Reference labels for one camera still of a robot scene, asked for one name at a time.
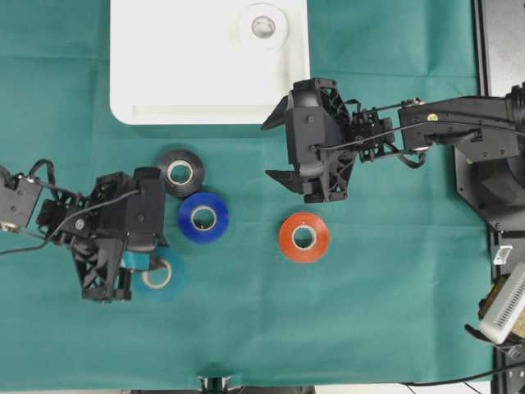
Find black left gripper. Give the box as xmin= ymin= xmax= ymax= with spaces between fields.
xmin=71 ymin=172 xmax=158 ymax=302

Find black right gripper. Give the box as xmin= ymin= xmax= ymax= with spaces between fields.
xmin=261 ymin=79 xmax=394 ymax=204

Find green tape roll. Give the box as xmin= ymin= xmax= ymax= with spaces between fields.
xmin=131 ymin=248 xmax=188 ymax=303

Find black tape roll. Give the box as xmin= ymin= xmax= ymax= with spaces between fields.
xmin=157 ymin=149 xmax=205 ymax=198

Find white tape roll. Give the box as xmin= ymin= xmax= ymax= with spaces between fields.
xmin=237 ymin=2 xmax=289 ymax=51

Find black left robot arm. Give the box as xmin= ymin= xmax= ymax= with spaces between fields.
xmin=1 ymin=159 xmax=167 ymax=303

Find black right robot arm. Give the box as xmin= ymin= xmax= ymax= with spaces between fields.
xmin=262 ymin=78 xmax=524 ymax=232

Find blue tape roll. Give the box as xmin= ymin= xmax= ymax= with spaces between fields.
xmin=177 ymin=192 xmax=230 ymax=245

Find red tape roll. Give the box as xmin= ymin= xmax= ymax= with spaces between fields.
xmin=278 ymin=212 xmax=331 ymax=263

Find white plastic case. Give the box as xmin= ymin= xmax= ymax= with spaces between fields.
xmin=109 ymin=1 xmax=310 ymax=126

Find green table cloth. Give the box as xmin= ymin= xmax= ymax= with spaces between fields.
xmin=1 ymin=1 xmax=492 ymax=391

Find white perforated box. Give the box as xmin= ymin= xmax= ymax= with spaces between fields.
xmin=480 ymin=263 xmax=524 ymax=345

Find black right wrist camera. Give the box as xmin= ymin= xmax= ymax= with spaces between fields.
xmin=285 ymin=78 xmax=340 ymax=202

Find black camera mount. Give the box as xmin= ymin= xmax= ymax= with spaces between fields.
xmin=198 ymin=376 xmax=238 ymax=394

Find black aluminium frame rail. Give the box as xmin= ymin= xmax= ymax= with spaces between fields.
xmin=472 ymin=1 xmax=524 ymax=393

